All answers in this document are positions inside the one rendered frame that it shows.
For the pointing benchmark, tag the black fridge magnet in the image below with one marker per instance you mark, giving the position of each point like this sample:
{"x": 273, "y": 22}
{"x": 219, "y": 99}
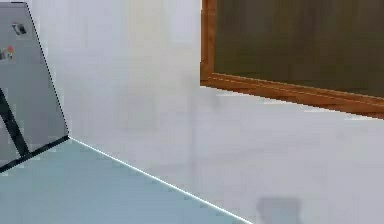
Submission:
{"x": 19, "y": 29}

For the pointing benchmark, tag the red and white fridge magnet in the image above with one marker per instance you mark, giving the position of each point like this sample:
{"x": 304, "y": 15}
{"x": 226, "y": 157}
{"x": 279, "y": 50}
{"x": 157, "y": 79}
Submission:
{"x": 7, "y": 53}

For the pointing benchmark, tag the grey fridge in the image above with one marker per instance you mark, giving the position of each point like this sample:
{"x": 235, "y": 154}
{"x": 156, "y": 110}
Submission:
{"x": 30, "y": 100}

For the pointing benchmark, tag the wooden framed window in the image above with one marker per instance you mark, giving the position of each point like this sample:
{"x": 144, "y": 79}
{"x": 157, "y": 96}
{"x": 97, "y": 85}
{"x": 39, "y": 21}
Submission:
{"x": 300, "y": 46}

